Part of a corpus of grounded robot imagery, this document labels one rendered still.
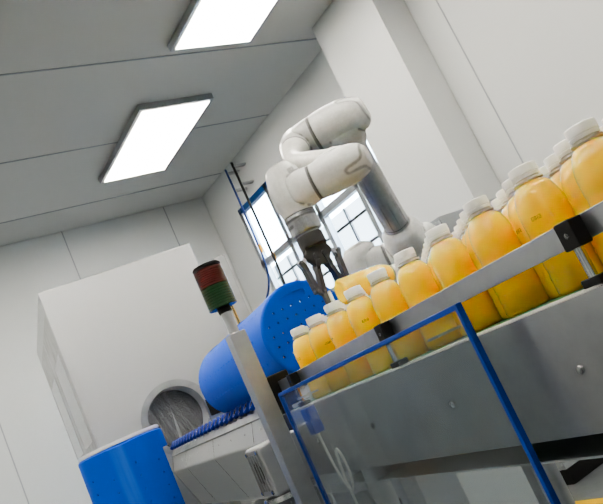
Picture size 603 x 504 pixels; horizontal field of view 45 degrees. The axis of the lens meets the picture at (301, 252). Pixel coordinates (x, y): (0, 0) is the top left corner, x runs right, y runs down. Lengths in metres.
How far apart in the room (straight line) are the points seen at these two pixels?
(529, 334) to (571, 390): 0.08
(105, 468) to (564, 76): 3.46
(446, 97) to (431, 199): 0.70
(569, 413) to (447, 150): 4.04
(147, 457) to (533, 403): 1.61
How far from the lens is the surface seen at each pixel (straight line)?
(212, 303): 1.54
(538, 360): 0.99
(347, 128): 2.46
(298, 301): 2.11
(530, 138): 4.91
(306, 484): 1.54
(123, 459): 2.42
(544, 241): 0.94
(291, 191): 1.95
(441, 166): 5.01
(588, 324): 0.91
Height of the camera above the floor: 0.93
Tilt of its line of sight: 10 degrees up
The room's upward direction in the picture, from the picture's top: 25 degrees counter-clockwise
